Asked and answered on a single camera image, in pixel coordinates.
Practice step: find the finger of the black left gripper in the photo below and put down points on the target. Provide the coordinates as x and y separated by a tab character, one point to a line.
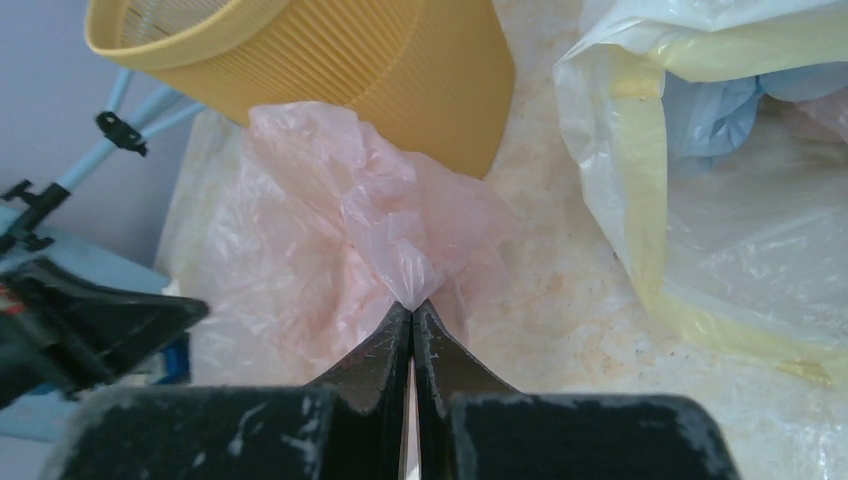
65	332

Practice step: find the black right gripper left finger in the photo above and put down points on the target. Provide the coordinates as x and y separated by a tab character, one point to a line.
349	423

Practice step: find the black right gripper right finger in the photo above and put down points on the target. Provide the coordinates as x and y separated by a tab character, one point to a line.
474	425

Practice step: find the pink plastic trash bag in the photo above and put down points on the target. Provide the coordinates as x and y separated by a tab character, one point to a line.
302	229

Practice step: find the yellow plastic trash bin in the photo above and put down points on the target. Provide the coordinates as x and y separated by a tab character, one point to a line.
433	76

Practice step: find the light blue tripod stand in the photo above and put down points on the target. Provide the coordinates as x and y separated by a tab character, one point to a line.
131	134

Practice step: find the large yellow translucent bag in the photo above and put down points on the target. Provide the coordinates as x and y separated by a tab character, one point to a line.
711	140

